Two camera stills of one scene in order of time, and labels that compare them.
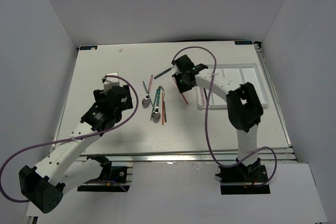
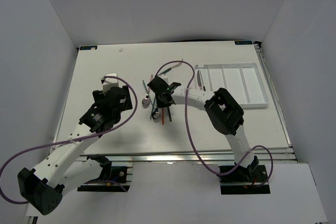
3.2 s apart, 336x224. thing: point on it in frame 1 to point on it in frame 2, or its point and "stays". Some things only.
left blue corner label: x=84 y=48 stays
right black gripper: x=181 y=88 to x=160 y=105
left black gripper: x=100 y=96 stays
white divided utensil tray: x=239 y=73 stays
